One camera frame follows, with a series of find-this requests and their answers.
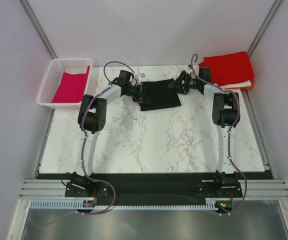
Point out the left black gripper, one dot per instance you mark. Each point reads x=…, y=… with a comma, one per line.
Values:
x=141, y=97

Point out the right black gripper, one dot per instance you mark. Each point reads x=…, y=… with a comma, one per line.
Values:
x=177, y=83

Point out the black t shirt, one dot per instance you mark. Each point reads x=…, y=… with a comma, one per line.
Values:
x=160, y=95

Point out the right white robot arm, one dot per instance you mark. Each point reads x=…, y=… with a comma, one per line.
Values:
x=226, y=115

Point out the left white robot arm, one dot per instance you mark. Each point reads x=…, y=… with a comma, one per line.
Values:
x=92, y=119

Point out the red folded t shirt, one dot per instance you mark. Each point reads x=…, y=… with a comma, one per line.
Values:
x=229, y=69

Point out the orange folded t shirt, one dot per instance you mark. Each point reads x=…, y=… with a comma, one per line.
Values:
x=249, y=87

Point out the pink t shirt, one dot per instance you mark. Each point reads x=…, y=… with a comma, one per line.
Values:
x=71, y=88

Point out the right aluminium side rail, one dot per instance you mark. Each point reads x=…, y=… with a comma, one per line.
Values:
x=257, y=132

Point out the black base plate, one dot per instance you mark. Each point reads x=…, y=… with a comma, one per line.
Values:
x=156, y=184

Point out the white slotted cable duct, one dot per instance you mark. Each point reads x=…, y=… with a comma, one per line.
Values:
x=83, y=204

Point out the right aluminium corner post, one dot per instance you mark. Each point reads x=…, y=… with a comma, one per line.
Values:
x=264, y=26

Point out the aluminium corner post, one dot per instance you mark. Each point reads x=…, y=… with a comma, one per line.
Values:
x=264, y=26
x=38, y=27

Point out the aluminium front frame rail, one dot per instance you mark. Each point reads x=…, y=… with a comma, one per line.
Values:
x=272, y=189

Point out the left aluminium corner post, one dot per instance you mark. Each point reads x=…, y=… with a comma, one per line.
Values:
x=38, y=27

